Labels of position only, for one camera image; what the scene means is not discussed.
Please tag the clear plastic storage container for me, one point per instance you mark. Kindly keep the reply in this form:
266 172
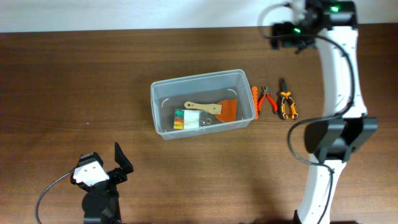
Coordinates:
170 95

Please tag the orange perforated plastic strip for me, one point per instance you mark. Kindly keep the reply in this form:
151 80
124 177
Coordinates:
254 90

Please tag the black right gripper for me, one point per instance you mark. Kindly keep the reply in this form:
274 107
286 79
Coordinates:
283 28

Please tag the orange scraper with wooden handle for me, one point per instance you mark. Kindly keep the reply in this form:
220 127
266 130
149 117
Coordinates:
224 111

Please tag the clear pack of coloured clips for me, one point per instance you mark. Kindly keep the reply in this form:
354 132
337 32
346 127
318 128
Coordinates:
190 119

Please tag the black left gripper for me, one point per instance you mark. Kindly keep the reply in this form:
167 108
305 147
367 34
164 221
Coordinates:
118 174

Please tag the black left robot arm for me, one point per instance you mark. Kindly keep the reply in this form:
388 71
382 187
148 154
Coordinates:
101 202

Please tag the orange black needle nose pliers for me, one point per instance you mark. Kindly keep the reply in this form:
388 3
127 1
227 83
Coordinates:
286 105

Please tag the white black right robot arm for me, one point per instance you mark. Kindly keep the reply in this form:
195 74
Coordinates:
332 28

